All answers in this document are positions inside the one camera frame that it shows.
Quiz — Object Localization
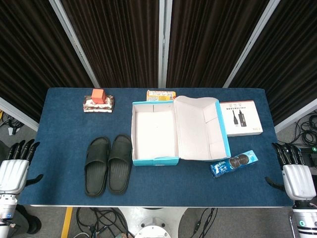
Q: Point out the orange cube block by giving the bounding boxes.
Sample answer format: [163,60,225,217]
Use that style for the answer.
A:
[91,88,106,105]

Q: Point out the open light blue shoe box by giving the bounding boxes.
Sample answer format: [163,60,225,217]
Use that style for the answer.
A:
[131,95,231,167]

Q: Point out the dark blue table mat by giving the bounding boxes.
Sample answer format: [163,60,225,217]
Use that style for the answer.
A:
[18,87,294,207]

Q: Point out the blue cookie pack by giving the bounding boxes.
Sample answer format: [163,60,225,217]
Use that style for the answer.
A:
[210,150,259,179]

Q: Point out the black rubber slipper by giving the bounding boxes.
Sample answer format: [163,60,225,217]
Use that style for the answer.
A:
[106,134,133,195]
[84,136,111,198]

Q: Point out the red white patterned packet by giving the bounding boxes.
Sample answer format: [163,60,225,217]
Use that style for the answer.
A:
[83,94,116,114]

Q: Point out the aluminium frame post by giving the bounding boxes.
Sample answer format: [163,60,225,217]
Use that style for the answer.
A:
[222,0,282,88]
[49,0,100,88]
[158,0,173,88]

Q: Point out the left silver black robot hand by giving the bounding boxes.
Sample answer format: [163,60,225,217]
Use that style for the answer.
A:
[0,139,44,195]

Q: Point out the dark ribbed wall panel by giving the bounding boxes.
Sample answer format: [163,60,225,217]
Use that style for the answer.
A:
[0,0,94,122]
[60,0,164,88]
[229,0,317,124]
[165,0,270,88]

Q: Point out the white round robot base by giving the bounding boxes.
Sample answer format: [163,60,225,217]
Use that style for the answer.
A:
[135,217,174,238]

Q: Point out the yellow snack box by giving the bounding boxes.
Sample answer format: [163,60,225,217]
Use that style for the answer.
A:
[146,90,178,102]

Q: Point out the white adapter product box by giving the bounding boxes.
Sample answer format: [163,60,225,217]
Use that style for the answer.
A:
[219,100,264,137]

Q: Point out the black floor cable bundle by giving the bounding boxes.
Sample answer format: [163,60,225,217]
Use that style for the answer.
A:
[75,207,132,238]

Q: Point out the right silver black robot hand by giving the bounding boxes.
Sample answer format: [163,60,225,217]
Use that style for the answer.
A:
[264,142,317,201]

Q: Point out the black coiled cables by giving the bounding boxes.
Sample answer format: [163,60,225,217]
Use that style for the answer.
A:
[294,111,317,149]

